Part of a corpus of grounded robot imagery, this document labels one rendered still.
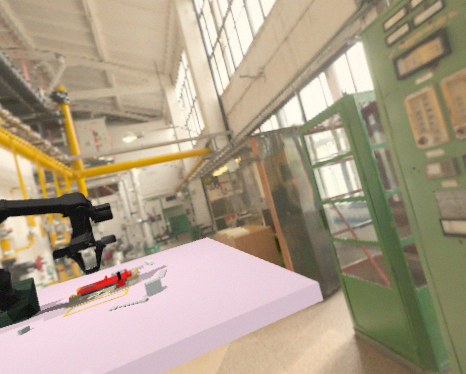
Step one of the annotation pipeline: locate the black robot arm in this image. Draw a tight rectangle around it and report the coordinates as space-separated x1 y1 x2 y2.
0 192 113 313

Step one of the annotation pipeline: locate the black and grey wheel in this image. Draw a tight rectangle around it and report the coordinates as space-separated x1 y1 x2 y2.
85 266 99 275

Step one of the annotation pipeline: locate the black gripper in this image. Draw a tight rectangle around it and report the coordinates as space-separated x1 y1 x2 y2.
53 224 116 273

